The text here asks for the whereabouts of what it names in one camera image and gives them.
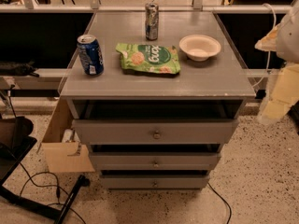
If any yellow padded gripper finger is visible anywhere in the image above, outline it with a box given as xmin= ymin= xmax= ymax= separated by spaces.
xmin=257 ymin=63 xmax=299 ymax=125

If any grey drawer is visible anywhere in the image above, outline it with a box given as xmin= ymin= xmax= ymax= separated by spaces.
xmin=101 ymin=170 xmax=209 ymax=189
xmin=89 ymin=144 xmax=221 ymax=171
xmin=73 ymin=119 xmax=238 ymax=145

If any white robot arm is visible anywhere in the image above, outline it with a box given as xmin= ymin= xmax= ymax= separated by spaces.
xmin=255 ymin=7 xmax=299 ymax=125

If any grey drawer cabinet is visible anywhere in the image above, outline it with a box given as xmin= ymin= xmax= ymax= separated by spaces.
xmin=59 ymin=10 xmax=257 ymax=190

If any grey bottom drawer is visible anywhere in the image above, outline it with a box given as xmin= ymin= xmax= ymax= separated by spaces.
xmin=101 ymin=170 xmax=209 ymax=189

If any grey top drawer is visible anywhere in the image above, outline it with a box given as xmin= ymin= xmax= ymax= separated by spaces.
xmin=73 ymin=119 xmax=238 ymax=145

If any white paper bowl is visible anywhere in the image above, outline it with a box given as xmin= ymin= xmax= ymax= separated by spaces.
xmin=179 ymin=35 xmax=221 ymax=62

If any green snack bag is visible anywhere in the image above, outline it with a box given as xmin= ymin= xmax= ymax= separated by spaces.
xmin=116 ymin=43 xmax=180 ymax=75

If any silver tall can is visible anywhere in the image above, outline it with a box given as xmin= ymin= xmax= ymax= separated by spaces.
xmin=145 ymin=3 xmax=159 ymax=40

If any blue soda can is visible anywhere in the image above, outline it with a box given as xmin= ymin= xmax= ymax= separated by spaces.
xmin=77 ymin=35 xmax=104 ymax=76

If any cardboard box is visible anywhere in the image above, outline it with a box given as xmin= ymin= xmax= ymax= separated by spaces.
xmin=40 ymin=99 xmax=94 ymax=173

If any black cloth item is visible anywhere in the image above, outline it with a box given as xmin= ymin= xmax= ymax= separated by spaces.
xmin=0 ymin=61 xmax=39 ymax=77

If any white cable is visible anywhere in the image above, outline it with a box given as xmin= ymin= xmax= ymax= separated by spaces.
xmin=251 ymin=3 xmax=278 ymax=89

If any black floor cable right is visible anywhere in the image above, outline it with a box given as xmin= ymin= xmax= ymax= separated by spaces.
xmin=206 ymin=182 xmax=233 ymax=224

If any metal rail frame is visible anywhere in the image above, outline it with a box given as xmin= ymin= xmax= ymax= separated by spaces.
xmin=0 ymin=0 xmax=299 ymax=15

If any black stand frame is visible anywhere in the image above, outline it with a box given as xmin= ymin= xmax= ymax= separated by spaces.
xmin=0 ymin=115 xmax=92 ymax=224

